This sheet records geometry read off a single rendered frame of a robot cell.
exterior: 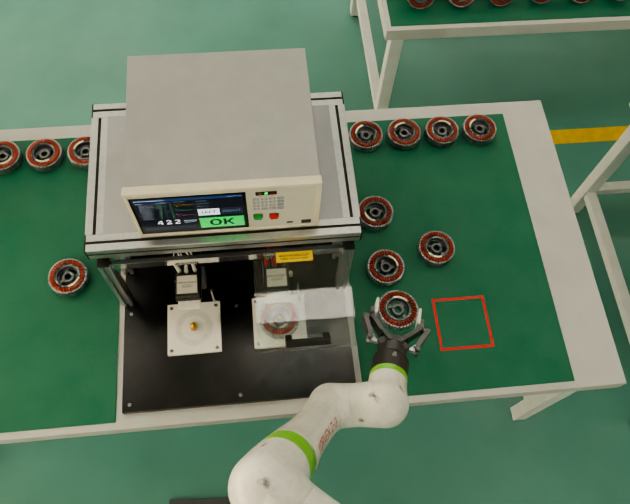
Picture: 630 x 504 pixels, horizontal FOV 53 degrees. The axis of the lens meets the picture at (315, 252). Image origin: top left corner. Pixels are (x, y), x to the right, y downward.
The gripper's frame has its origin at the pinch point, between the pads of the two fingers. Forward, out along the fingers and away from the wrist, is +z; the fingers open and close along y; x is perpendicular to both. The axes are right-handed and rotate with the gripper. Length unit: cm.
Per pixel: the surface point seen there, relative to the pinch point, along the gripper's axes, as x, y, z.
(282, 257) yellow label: 14.3, -32.6, -9.4
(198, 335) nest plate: -19, -52, -10
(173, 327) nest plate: -19, -60, -9
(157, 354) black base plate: -24, -62, -16
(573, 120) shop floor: 4, 73, 179
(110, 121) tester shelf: 30, -87, 9
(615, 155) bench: 17, 74, 109
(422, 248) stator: 4.1, 4.4, 27.7
